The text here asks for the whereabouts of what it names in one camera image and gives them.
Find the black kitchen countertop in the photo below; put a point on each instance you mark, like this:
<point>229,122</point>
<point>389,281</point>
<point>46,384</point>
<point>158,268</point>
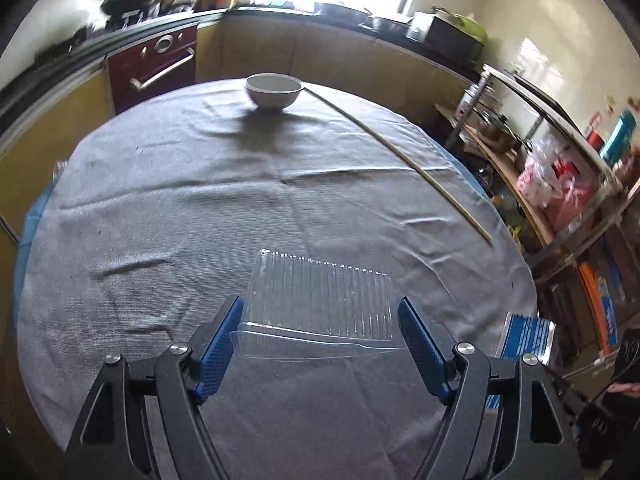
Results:
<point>280,11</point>

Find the metal storage shelf rack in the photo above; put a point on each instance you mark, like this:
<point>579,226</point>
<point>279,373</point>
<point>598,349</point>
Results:
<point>537,220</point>

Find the thin wooden stick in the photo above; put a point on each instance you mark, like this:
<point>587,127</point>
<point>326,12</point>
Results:
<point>400,155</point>

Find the metal basin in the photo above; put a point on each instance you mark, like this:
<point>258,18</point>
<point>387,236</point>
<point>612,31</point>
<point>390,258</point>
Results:
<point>387,24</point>

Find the white bowl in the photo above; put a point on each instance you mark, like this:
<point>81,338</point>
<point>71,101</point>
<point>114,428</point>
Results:
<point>272,97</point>

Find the dark bin bag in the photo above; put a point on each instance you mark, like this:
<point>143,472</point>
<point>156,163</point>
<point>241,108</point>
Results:
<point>620,410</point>

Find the orange blue box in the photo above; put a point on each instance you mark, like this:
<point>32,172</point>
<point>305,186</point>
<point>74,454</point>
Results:
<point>597,305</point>

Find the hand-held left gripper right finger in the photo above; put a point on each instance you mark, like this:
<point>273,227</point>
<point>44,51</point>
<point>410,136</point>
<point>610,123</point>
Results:
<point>422,350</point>

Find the yellow kitchen cabinets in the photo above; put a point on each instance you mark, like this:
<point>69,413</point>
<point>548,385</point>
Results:
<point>325,50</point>

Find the grey tablecloth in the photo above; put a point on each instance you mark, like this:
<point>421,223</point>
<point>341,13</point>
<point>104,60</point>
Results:
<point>200,185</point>

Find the green lidded cooker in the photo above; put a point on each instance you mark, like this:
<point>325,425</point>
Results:
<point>462,27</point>

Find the pink plastic bag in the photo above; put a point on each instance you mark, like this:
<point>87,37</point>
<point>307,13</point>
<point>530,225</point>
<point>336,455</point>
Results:
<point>565,190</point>

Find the large torn blue white carton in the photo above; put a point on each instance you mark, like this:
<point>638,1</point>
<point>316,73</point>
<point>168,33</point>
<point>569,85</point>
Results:
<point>530,337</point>

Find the clear plastic container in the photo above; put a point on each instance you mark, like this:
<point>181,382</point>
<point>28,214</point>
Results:
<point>320,300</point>

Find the dark red oven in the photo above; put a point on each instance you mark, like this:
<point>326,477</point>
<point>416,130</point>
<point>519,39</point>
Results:
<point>125,67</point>

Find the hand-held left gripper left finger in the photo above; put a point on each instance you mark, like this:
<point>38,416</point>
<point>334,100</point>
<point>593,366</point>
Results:
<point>220,350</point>

